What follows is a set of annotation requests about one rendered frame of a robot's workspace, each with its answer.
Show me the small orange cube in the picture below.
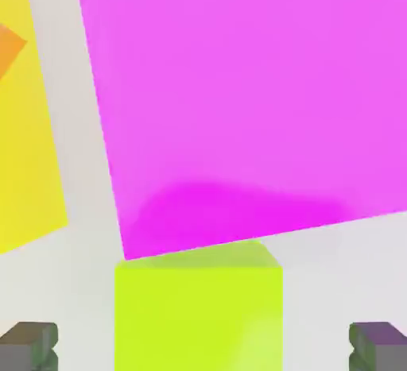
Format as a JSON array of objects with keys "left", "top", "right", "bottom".
[{"left": 0, "top": 23, "right": 29, "bottom": 81}]

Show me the small lime green cube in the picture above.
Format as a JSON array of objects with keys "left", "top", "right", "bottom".
[{"left": 114, "top": 239, "right": 284, "bottom": 371}]

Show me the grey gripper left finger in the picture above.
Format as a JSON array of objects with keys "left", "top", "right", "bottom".
[{"left": 0, "top": 321, "right": 60, "bottom": 371}]

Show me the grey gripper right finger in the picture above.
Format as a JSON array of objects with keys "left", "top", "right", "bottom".
[{"left": 348, "top": 321, "right": 407, "bottom": 371}]

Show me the large yellow box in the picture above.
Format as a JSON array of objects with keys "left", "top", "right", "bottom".
[{"left": 0, "top": 0, "right": 70, "bottom": 256}]

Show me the large magenta box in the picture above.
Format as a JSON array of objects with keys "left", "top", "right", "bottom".
[{"left": 72, "top": 0, "right": 407, "bottom": 261}]

